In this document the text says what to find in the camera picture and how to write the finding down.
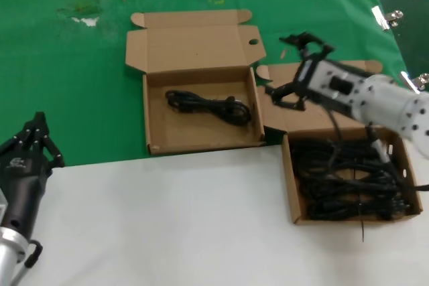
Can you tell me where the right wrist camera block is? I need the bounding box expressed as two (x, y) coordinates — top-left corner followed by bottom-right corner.
(308, 60), (368, 108)

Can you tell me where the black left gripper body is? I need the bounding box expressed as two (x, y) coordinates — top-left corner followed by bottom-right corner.
(0, 149), (54, 237)

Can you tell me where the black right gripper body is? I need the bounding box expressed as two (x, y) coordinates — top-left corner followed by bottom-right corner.
(294, 59), (357, 117)

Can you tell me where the open cardboard mailer box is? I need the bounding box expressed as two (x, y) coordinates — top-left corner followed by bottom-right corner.
(124, 9), (267, 156)
(255, 60), (424, 226)

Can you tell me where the right arm grey sleeved cable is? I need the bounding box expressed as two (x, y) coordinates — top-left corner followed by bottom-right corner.
(367, 125), (403, 180)

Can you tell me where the silver binder clip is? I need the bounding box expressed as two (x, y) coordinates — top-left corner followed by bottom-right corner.
(398, 70), (429, 94)
(371, 6), (404, 31)

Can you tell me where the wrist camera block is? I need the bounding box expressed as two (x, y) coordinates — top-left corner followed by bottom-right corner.
(308, 60), (368, 108)
(0, 188), (8, 220)

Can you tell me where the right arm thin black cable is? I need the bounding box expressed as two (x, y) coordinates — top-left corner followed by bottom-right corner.
(324, 104), (429, 193)

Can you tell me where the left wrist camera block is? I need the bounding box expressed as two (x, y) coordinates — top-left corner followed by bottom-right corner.
(0, 188), (8, 220)

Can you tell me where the black power cable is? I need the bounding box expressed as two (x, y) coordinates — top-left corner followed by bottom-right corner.
(290, 141), (408, 197)
(164, 89), (253, 127)
(306, 194), (415, 222)

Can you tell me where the green table cloth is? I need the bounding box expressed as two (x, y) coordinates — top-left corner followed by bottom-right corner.
(0, 0), (418, 170)

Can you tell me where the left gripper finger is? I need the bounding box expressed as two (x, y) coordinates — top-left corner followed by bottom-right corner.
(0, 113), (41, 160)
(33, 111), (65, 169)

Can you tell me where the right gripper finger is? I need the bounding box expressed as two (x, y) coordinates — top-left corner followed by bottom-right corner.
(280, 31), (336, 65)
(264, 80), (308, 113)

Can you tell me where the left arm sleeved cable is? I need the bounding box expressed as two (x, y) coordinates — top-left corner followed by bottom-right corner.
(9, 238), (44, 286)

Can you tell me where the black cable tie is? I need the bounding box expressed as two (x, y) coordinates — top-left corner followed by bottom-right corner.
(357, 212), (366, 242)

